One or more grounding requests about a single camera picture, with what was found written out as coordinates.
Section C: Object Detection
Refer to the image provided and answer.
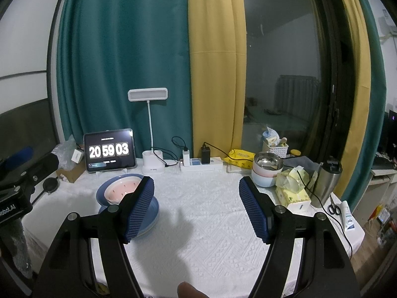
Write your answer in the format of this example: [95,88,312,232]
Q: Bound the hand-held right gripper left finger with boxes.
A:
[36,175,155,298]

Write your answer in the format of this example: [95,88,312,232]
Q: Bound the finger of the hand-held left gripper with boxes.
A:
[19,154,59,182]
[0,147,34,171]

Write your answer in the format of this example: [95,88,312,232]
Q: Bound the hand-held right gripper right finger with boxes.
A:
[238,176,362,298]

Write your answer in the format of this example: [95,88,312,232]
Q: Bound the light blue plate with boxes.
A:
[99,197,160,238]

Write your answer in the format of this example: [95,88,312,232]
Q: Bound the pink speckled bowl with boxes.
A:
[104,178,143,206]

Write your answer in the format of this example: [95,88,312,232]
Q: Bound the person's right hand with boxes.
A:
[177,281,212,298]

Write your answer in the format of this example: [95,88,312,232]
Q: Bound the black round disc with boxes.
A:
[43,177,59,195]

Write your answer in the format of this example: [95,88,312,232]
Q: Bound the clear plastic bag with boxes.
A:
[51,135,85,171]

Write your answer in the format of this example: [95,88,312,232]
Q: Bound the pale blue bowl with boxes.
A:
[251,169,278,187]

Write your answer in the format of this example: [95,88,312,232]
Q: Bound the cardboard box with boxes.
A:
[56,161,86,183]

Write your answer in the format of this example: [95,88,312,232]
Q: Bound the plain pink bowl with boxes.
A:
[252,161,283,177]

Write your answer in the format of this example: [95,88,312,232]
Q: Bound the yellow tissue box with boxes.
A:
[275,165,311,215]

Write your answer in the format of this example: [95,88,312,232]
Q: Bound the white textured tablecloth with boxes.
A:
[22,158,366,298]

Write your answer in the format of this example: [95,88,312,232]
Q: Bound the white power strip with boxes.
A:
[180,158,223,172]

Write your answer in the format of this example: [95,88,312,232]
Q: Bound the white plastic basket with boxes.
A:
[262,143,289,158]

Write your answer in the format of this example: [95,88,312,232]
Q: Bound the tablet with clock display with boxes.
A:
[84,128,137,174]

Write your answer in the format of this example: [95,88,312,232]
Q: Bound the grey plastic container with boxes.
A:
[284,155,320,176]

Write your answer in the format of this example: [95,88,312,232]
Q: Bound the blue yellow packet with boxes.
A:
[263,127,280,147]

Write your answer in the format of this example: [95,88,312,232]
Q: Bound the steel tumbler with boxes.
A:
[310,157,343,208]

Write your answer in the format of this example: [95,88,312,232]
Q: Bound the white tube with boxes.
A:
[340,200,356,231]

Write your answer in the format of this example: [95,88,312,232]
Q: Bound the white desk lamp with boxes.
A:
[128,88,168,175]

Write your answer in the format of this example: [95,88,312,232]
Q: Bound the yellow curtain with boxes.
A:
[330,0,373,200]
[186,0,247,158]

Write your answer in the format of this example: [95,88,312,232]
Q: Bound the teal curtain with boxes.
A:
[56,0,194,159]
[350,0,392,206]

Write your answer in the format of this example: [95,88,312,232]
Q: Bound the black monitor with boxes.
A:
[388,110,397,153]

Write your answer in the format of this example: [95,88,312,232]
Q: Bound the thin black cable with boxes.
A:
[296,167,354,257]

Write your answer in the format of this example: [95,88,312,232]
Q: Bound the black lamp cable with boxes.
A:
[152,136,189,168]

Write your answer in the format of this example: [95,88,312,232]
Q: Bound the black charger cable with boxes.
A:
[202,142,236,159]

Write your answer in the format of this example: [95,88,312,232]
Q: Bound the black handled scissors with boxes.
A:
[328,195,342,216]

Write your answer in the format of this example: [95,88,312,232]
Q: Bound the black window frame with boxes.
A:
[310,0,357,174]

